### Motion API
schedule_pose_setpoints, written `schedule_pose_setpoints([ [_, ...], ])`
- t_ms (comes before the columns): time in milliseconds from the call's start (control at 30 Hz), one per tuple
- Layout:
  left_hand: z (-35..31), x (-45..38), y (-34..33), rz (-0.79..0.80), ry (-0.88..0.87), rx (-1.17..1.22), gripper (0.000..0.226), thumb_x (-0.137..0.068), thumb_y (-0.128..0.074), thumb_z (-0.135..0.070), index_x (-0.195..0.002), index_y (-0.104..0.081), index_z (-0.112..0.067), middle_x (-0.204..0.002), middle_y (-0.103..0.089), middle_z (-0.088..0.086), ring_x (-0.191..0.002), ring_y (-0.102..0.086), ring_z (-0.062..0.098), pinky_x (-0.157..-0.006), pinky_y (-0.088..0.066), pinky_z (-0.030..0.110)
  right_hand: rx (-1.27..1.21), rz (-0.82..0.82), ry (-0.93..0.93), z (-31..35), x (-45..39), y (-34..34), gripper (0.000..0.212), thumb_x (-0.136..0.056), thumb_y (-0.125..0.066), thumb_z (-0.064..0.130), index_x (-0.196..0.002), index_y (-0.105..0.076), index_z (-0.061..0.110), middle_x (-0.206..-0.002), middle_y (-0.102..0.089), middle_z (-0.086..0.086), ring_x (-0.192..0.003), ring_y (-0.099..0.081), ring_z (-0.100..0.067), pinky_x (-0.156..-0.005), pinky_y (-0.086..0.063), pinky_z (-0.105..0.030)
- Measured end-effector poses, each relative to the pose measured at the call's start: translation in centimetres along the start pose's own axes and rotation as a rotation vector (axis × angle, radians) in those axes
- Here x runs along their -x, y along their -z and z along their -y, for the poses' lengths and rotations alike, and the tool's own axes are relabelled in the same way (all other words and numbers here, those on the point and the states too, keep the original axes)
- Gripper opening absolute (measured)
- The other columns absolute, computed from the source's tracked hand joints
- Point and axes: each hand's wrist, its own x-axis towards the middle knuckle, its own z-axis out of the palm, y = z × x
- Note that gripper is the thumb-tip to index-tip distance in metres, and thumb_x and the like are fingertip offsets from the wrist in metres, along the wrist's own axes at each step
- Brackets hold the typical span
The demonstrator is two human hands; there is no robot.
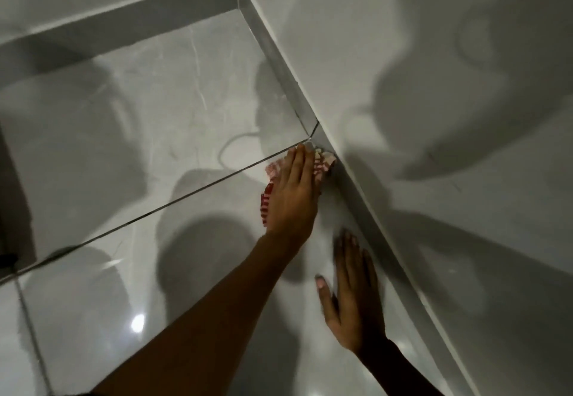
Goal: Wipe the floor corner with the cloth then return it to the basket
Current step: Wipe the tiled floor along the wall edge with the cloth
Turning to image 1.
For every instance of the person's left hand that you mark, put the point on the person's left hand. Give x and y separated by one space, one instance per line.
291 207

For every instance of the person's right hand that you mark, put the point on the person's right hand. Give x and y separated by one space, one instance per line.
356 306

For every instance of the person's right middle finger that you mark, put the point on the person's right middle finger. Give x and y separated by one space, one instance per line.
353 252

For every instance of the person's left fingers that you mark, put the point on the person's left fingers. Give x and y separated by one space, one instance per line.
299 165

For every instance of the person's right thumb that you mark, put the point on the person's right thumb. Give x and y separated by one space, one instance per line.
326 299

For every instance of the red white striped cloth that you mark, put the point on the red white striped cloth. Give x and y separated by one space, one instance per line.
322 165

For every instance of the person's left forearm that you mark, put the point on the person's left forearm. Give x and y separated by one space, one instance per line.
210 315

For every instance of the person's right forearm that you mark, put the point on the person's right forearm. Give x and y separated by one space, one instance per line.
396 371

